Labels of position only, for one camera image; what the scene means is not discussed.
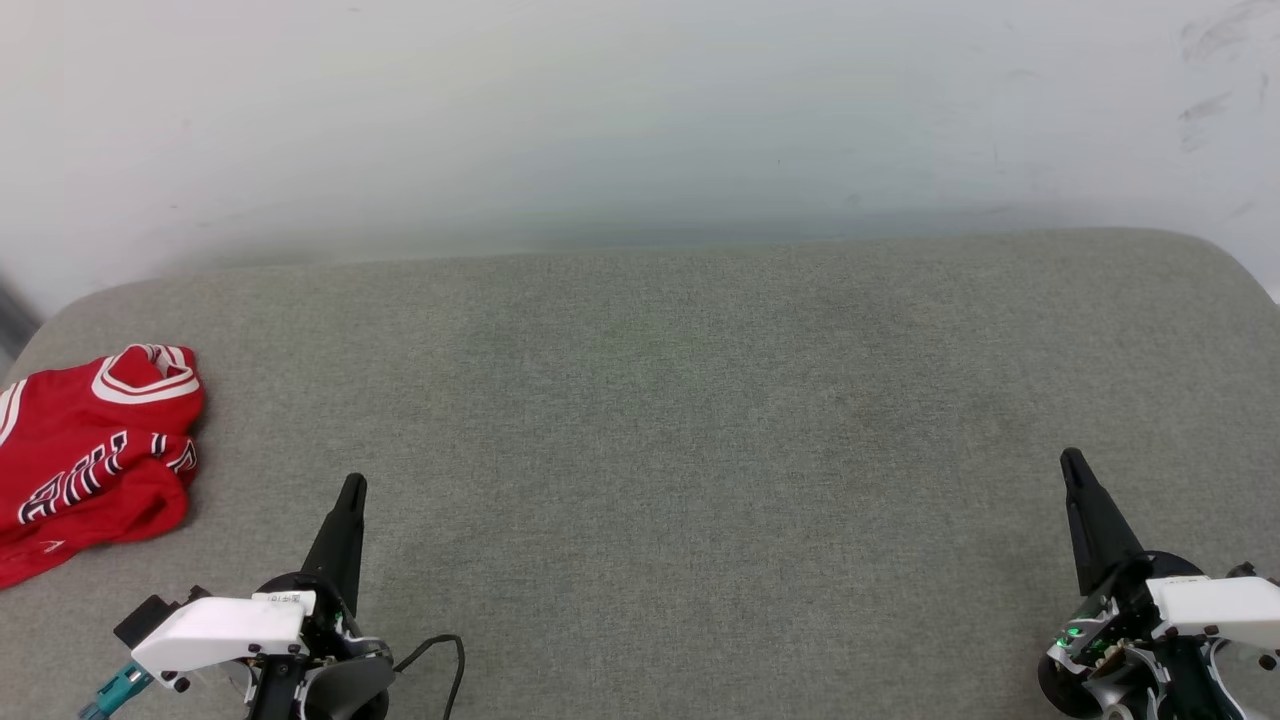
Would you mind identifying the teal plug camera cable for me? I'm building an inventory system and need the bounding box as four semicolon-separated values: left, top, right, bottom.
78;663;153;720

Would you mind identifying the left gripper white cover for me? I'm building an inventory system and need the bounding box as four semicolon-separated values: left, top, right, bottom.
130;473;394;720

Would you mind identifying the red white basketball jersey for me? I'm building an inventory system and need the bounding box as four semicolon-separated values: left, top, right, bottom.
0;343;206;591

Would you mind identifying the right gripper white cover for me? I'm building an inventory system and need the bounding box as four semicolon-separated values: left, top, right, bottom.
1048;448;1280;673

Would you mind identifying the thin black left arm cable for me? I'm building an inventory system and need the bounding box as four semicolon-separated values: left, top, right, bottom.
393;634;467;720

